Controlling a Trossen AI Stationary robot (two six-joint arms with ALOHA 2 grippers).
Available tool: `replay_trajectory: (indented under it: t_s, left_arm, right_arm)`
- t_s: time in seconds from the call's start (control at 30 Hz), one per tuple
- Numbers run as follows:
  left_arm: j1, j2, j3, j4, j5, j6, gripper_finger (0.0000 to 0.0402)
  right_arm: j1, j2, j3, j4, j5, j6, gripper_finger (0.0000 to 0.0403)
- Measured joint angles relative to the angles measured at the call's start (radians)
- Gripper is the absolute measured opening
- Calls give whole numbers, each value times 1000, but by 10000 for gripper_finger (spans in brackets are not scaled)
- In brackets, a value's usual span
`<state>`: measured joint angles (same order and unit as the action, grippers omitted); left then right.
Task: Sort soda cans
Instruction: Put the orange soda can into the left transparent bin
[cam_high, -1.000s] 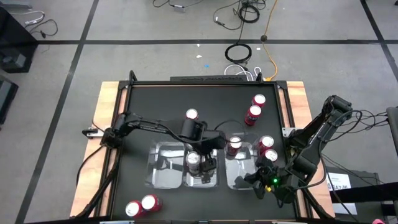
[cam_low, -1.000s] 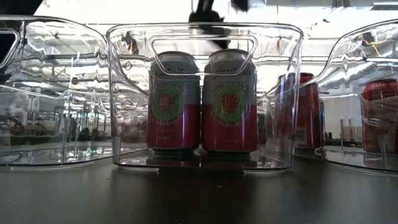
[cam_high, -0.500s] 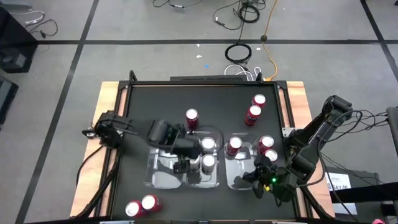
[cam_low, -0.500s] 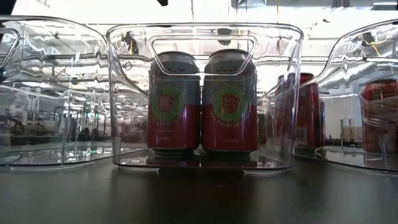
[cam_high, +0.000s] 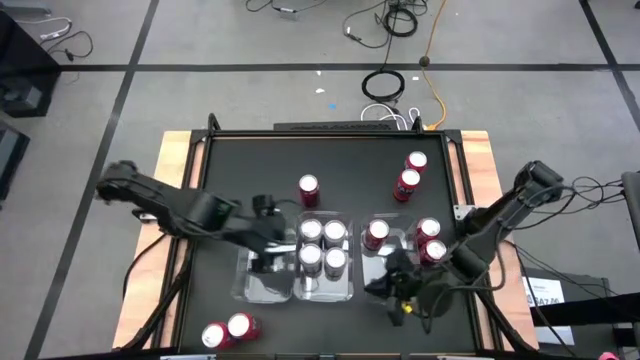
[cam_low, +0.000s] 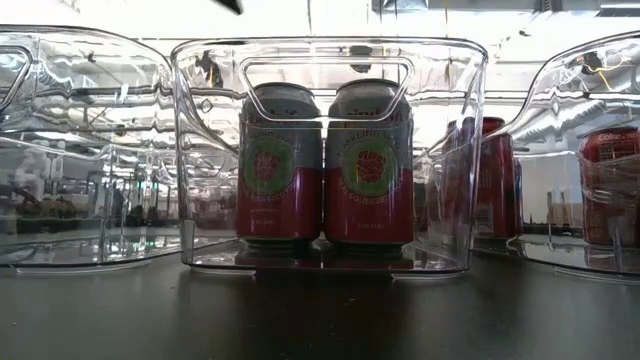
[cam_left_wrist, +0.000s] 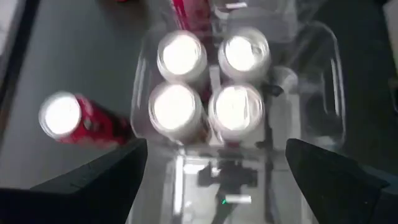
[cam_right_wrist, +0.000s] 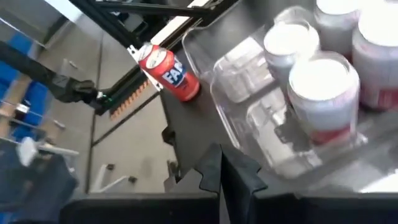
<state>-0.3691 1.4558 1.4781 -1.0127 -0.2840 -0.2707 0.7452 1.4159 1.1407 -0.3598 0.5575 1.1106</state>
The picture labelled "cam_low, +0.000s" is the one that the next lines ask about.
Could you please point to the grey red Spindrift can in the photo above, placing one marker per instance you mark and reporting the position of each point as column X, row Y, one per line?
column 280, row 200
column 370, row 210

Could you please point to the black round ceiling fixture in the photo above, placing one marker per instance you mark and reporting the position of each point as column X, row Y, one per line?
column 209, row 67
column 360, row 50

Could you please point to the clear plastic bin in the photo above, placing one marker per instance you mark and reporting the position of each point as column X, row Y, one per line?
column 550, row 245
column 210, row 200
column 75, row 225

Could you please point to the red Coke can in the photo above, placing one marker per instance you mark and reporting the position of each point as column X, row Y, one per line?
column 495, row 190
column 607, row 200

